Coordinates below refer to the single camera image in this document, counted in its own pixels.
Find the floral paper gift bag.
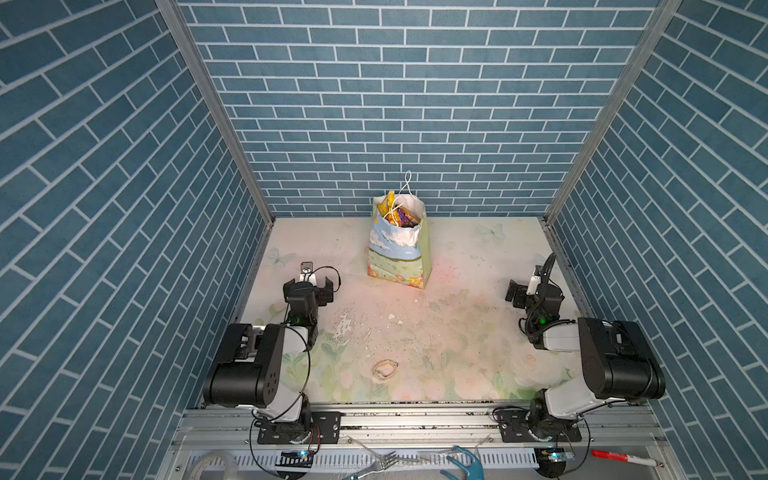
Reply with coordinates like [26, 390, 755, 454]
[367, 171, 432, 289]

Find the teal plastic tool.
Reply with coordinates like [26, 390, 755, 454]
[446, 445, 485, 480]

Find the metal fork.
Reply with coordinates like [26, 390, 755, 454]
[344, 452, 399, 480]

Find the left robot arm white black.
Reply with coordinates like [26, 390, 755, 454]
[203, 273, 334, 435]

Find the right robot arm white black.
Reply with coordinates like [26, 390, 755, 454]
[502, 276, 666, 440]

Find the red white marker pen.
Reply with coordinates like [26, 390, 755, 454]
[591, 449, 664, 468]

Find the pink colourful candy packet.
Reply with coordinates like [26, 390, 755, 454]
[395, 206, 420, 228]

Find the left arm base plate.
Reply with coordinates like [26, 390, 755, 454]
[256, 411, 342, 446]

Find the yellow snack packet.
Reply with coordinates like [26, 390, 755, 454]
[377, 190, 401, 226]

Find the beige rubber band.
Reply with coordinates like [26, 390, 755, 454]
[372, 359, 399, 382]

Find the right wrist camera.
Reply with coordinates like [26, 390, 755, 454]
[526, 265, 543, 296]

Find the white corrugated hose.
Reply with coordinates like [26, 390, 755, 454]
[190, 451, 240, 480]

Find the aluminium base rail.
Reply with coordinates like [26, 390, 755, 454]
[171, 402, 667, 451]

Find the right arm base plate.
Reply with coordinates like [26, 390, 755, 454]
[490, 406, 582, 443]

